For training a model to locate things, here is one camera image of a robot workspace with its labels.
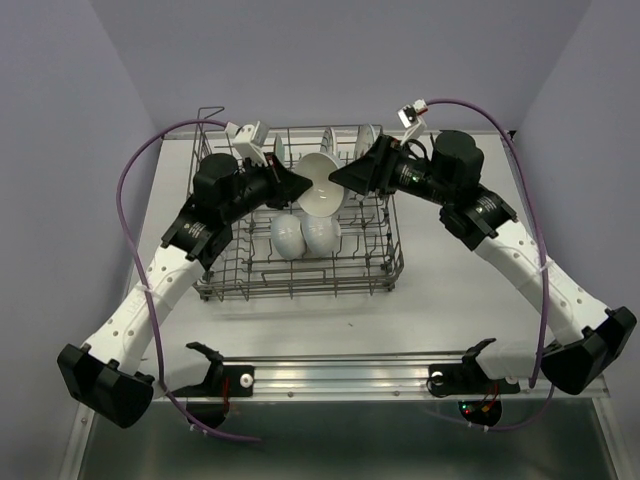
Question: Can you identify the white strawberry plate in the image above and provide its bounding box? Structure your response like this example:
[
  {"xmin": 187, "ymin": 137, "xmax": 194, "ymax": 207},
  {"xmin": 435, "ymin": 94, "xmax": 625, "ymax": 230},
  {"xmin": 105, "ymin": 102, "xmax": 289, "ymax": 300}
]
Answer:
[{"xmin": 354, "ymin": 124, "xmax": 379, "ymax": 158}]

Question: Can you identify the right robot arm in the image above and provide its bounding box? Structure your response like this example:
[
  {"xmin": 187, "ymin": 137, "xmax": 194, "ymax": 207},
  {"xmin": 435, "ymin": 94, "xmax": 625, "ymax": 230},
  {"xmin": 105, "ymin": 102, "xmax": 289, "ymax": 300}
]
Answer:
[{"xmin": 329, "ymin": 130, "xmax": 637, "ymax": 395}]

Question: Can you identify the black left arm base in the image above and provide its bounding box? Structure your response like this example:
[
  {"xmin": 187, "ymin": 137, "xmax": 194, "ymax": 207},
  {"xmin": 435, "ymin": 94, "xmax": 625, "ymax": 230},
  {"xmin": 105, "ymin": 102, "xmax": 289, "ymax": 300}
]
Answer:
[{"xmin": 166, "ymin": 341, "xmax": 255, "ymax": 441}]

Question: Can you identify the grey wire dish rack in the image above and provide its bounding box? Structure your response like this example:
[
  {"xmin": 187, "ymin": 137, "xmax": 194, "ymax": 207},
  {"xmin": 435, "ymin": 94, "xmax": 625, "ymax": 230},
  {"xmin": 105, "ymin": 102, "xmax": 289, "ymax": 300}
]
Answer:
[{"xmin": 187, "ymin": 123, "xmax": 404, "ymax": 302}]

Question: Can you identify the aluminium mounting rail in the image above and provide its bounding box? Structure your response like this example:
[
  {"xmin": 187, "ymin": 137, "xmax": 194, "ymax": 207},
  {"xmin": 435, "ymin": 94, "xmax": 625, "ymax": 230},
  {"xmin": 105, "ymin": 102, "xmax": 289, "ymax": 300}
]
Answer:
[{"xmin": 164, "ymin": 347, "xmax": 610, "ymax": 403}]

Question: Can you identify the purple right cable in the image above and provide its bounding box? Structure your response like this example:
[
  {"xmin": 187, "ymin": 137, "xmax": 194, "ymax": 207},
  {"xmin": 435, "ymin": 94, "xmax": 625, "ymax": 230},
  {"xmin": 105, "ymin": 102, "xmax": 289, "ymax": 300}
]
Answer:
[{"xmin": 424, "ymin": 97, "xmax": 555, "ymax": 434}]

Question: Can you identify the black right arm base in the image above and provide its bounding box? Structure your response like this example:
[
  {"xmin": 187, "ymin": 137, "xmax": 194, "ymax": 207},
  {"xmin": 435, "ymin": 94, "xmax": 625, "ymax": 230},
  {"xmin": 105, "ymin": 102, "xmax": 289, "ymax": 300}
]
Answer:
[{"xmin": 426, "ymin": 338, "xmax": 521, "ymax": 431}]

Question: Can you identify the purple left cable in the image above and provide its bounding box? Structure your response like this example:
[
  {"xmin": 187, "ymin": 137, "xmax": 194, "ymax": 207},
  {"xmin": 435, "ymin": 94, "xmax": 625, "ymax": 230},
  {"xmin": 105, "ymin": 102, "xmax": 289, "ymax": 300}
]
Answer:
[{"xmin": 115, "ymin": 118, "xmax": 263, "ymax": 443}]

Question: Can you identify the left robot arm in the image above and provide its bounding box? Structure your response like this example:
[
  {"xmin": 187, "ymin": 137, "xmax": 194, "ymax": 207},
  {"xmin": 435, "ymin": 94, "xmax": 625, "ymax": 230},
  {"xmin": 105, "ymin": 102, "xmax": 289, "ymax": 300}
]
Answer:
[{"xmin": 57, "ymin": 153, "xmax": 313, "ymax": 428}]

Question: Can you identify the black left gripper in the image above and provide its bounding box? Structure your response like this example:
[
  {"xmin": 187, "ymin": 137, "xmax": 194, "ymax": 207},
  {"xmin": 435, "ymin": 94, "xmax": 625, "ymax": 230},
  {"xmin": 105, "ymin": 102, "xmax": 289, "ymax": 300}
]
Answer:
[{"xmin": 222, "ymin": 151, "xmax": 311, "ymax": 223}]

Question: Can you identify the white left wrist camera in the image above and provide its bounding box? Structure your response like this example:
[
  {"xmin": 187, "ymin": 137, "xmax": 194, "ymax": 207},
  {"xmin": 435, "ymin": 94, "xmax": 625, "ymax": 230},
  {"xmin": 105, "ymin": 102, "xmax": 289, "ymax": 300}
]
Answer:
[{"xmin": 224, "ymin": 121, "xmax": 270, "ymax": 167}]

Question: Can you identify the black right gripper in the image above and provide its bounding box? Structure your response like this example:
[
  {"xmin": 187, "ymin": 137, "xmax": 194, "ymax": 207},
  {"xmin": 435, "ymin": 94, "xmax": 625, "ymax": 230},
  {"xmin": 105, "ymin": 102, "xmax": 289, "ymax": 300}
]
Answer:
[{"xmin": 328, "ymin": 134, "xmax": 455, "ymax": 206}]

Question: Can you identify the teal floral plate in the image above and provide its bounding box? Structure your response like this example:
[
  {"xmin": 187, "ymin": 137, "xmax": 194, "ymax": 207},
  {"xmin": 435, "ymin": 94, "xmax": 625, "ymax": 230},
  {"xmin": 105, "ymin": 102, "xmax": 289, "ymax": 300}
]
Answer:
[{"xmin": 273, "ymin": 134, "xmax": 286, "ymax": 164}]

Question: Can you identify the white blue striped plate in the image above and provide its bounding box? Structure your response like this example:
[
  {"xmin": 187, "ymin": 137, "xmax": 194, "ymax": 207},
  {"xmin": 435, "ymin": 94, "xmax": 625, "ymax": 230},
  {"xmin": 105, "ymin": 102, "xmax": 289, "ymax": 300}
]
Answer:
[{"xmin": 320, "ymin": 127, "xmax": 337, "ymax": 156}]

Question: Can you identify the purple cable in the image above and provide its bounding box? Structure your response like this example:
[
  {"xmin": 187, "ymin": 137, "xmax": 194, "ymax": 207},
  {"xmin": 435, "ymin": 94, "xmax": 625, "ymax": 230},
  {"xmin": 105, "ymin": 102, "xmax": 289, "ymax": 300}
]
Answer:
[
  {"xmin": 424, "ymin": 97, "xmax": 555, "ymax": 434},
  {"xmin": 115, "ymin": 118, "xmax": 263, "ymax": 443}
]

